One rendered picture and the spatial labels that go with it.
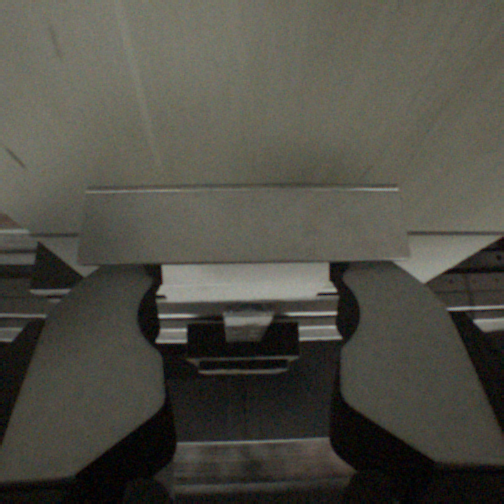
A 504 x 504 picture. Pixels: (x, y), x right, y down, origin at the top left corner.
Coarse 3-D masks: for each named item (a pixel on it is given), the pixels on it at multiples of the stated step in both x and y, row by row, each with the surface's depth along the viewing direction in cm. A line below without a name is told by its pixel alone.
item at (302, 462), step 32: (192, 448) 19; (224, 448) 19; (256, 448) 20; (288, 448) 20; (320, 448) 20; (192, 480) 19; (224, 480) 19; (256, 480) 19; (288, 480) 19; (320, 480) 19
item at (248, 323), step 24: (240, 312) 26; (264, 312) 26; (192, 336) 39; (216, 336) 40; (240, 336) 36; (264, 336) 40; (288, 336) 40; (192, 360) 40; (216, 360) 40; (240, 360) 40; (264, 360) 40; (288, 360) 43
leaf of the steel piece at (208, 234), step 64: (128, 192) 10; (192, 192) 10; (256, 192) 10; (320, 192) 10; (384, 192) 10; (128, 256) 9; (192, 256) 9; (256, 256) 9; (320, 256) 10; (384, 256) 10
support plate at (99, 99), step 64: (0, 0) 5; (64, 0) 5; (128, 0) 5; (192, 0) 5; (256, 0) 5; (320, 0) 5; (384, 0) 5; (448, 0) 5; (0, 64) 6; (64, 64) 6; (128, 64) 6; (192, 64) 6; (256, 64) 6; (320, 64) 6; (384, 64) 6; (448, 64) 6; (0, 128) 8; (64, 128) 8; (128, 128) 8; (192, 128) 8; (256, 128) 8; (320, 128) 8; (384, 128) 8; (448, 128) 8; (0, 192) 10; (64, 192) 10; (448, 192) 11; (64, 256) 15; (448, 256) 17
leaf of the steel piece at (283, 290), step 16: (160, 288) 19; (176, 288) 20; (192, 288) 20; (208, 288) 20; (224, 288) 20; (240, 288) 20; (256, 288) 20; (272, 288) 20; (288, 288) 20; (304, 288) 20; (320, 288) 20
